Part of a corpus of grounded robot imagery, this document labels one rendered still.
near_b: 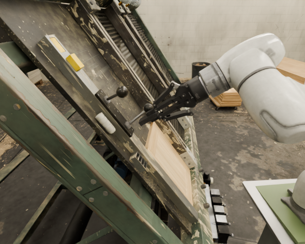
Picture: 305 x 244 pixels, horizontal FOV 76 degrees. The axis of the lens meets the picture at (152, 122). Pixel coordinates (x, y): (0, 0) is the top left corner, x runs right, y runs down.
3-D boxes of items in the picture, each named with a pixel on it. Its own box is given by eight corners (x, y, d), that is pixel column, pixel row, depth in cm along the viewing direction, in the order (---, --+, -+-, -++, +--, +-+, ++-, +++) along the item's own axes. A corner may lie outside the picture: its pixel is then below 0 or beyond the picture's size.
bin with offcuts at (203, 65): (210, 90, 525) (214, 65, 494) (191, 90, 522) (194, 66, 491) (205, 84, 570) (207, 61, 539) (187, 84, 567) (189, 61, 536)
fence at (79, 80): (190, 223, 91) (198, 221, 90) (36, 43, 59) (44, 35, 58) (190, 214, 96) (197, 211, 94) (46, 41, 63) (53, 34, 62)
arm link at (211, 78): (233, 93, 53) (212, 104, 55) (225, 83, 61) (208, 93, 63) (218, 65, 50) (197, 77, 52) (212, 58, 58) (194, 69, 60)
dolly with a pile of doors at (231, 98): (240, 111, 408) (244, 92, 389) (216, 111, 405) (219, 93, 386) (228, 99, 462) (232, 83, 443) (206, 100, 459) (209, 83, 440)
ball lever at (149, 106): (128, 132, 71) (156, 109, 73) (122, 124, 70) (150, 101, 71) (126, 129, 75) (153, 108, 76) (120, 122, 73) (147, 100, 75)
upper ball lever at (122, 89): (104, 108, 69) (125, 98, 59) (97, 99, 67) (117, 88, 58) (111, 101, 71) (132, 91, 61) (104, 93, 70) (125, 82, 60)
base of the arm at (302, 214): (301, 190, 124) (303, 183, 121) (335, 220, 104) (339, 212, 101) (274, 193, 122) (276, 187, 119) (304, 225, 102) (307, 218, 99)
